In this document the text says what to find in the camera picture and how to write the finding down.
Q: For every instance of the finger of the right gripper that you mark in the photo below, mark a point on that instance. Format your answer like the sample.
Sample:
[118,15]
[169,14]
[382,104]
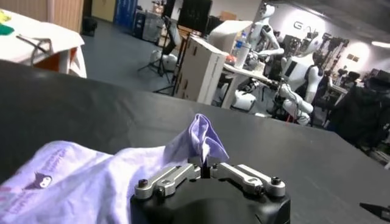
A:
[377,211]

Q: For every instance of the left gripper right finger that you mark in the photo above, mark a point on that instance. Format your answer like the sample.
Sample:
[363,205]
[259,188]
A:
[250,179]

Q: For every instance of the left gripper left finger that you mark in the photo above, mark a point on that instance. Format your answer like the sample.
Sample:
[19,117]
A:
[166,181]

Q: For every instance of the lavender t-shirt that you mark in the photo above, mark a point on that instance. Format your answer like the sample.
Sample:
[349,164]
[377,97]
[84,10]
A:
[91,182]

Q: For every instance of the large white robot base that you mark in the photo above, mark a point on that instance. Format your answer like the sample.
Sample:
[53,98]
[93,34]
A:
[243,100]

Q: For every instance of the small white robot base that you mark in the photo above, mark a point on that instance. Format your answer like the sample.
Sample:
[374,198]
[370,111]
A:
[161,61]

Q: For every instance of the person in black clothes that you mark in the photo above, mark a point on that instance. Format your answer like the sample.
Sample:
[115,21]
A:
[359,115]

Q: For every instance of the black plastic table cover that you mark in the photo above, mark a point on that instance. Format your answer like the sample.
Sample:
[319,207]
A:
[274,146]

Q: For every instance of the white standing desk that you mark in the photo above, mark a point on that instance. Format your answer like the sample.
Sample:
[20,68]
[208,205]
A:
[234,79]

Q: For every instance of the tall white cardboard box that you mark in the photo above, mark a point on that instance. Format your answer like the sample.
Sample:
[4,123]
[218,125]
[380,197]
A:
[201,70]

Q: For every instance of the white humanoid robot black shoulders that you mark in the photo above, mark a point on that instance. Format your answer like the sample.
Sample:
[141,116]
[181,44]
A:
[300,70]

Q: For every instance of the white thermos bottle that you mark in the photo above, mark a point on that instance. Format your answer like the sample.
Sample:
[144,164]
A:
[242,56]

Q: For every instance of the black tripod stand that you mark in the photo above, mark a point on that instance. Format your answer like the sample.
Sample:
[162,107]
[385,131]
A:
[166,54]

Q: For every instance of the clear blue-capped water bottle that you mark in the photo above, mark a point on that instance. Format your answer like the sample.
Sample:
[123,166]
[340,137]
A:
[241,39]

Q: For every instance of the white display panel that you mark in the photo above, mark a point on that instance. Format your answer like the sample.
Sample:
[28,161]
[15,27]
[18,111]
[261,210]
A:
[225,35]

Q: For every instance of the black monitor panel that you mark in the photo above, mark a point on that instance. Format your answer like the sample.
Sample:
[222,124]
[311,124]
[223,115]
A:
[195,15]

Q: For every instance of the blue cabinet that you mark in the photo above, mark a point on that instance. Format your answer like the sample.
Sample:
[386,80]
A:
[125,13]

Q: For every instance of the black trash bin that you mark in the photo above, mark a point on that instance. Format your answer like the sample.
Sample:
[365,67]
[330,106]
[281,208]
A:
[89,26]

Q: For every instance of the white folding table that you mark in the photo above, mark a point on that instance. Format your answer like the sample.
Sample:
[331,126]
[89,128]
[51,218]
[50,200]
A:
[55,39]

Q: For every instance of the beige cabinet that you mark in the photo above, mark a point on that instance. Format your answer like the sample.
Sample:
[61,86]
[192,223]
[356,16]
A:
[103,9]

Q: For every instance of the wooden folding screen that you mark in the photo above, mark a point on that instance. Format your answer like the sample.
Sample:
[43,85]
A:
[30,10]

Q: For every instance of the green folded garment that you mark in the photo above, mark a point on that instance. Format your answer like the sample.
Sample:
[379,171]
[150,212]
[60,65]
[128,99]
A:
[6,29]

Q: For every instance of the lime green garment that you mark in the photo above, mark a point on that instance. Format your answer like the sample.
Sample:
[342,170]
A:
[3,16]

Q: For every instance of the white side table frame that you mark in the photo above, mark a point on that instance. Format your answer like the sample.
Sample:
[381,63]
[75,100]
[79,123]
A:
[65,62]

